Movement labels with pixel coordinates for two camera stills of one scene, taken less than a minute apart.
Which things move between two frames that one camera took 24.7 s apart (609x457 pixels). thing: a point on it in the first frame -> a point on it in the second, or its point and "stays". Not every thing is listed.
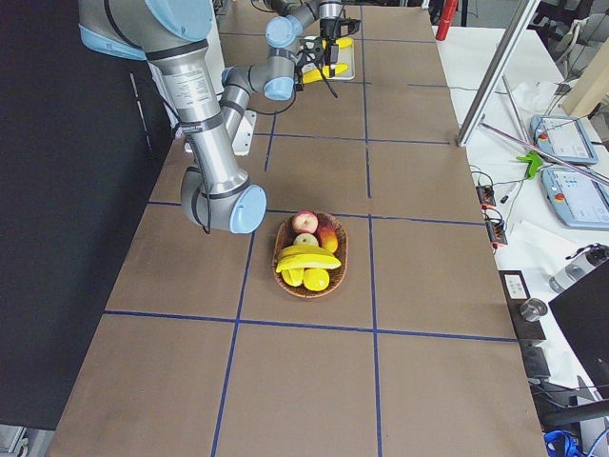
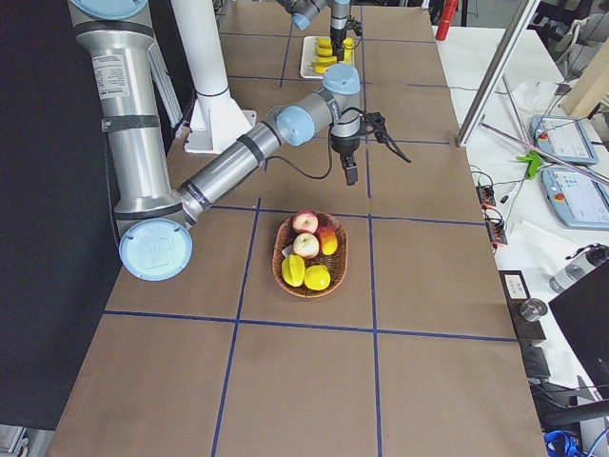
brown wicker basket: x=284 y=240 stays
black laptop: x=582 y=311 stays
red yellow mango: x=327 y=239 stays
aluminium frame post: x=497 y=71 stays
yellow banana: x=316 y=75 -> x=328 y=51
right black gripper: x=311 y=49 -> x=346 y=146
